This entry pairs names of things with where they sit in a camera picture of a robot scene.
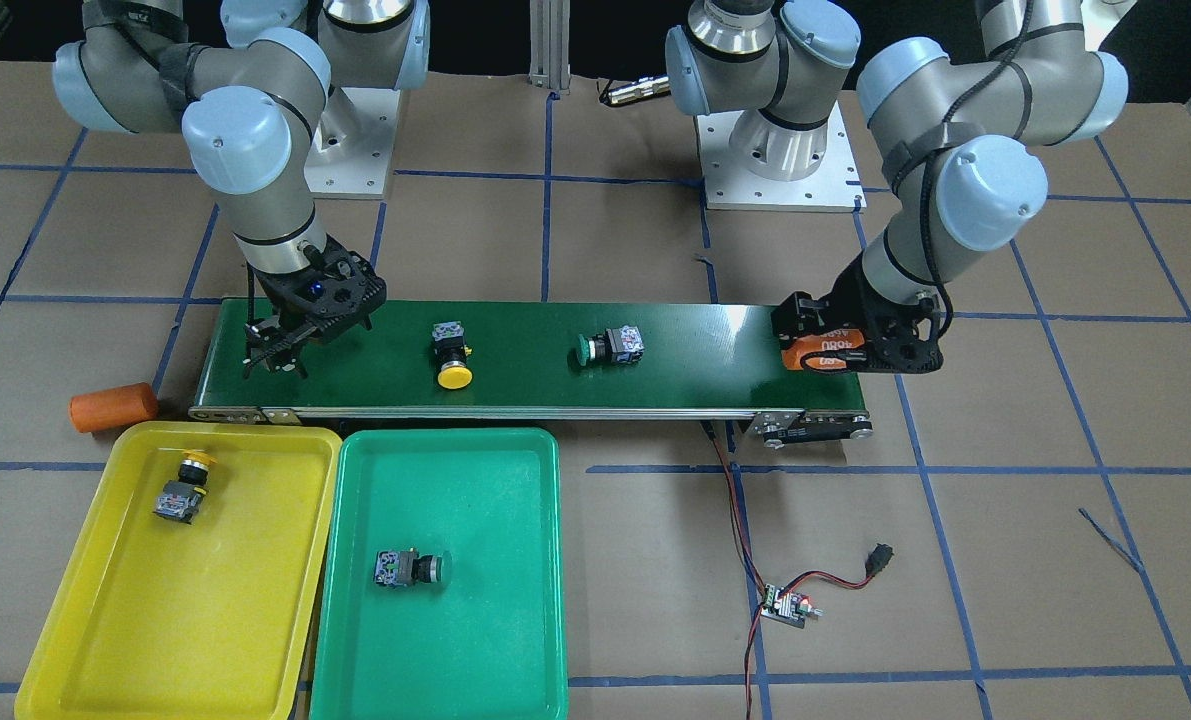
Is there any red black wire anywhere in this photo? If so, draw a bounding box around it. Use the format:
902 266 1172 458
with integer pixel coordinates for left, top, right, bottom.
700 420 896 720

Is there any aluminium frame post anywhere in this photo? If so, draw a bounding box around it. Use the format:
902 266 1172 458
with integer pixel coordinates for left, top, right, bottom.
528 0 570 95

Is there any green conveyor belt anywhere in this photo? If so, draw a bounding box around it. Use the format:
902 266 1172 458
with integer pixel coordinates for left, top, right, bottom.
189 299 871 447

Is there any yellow push button small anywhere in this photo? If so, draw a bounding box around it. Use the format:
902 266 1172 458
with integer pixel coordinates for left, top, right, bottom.
152 450 216 524

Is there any green push button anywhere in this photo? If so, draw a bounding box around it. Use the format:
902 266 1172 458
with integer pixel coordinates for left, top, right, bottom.
374 547 453 588
576 325 646 367

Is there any small motor controller board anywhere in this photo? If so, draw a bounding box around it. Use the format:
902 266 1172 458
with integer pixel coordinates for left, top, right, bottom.
759 584 822 630

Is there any yellow push button large cap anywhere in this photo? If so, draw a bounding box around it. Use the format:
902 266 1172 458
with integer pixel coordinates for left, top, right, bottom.
432 323 473 389

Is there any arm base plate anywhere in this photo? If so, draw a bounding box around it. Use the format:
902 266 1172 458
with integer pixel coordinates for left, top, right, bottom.
304 87 404 201
696 106 866 211

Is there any yellow plastic tray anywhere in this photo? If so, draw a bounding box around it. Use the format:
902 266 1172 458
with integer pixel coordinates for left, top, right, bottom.
14 421 342 719

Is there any green plastic tray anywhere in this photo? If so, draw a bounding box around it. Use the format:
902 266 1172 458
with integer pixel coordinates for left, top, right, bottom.
310 428 569 719

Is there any orange cylinder with label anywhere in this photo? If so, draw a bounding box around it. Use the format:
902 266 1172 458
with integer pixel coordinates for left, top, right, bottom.
781 328 866 372

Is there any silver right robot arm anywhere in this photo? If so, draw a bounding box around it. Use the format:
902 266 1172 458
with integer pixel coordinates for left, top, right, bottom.
52 1 431 375

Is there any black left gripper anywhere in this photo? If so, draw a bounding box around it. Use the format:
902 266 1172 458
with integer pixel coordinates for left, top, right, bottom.
771 258 944 374

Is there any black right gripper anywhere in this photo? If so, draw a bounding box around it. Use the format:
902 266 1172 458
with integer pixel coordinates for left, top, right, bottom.
242 238 388 378

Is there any plain orange cylinder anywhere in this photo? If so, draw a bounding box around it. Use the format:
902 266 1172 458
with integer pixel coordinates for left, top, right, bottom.
68 382 160 433

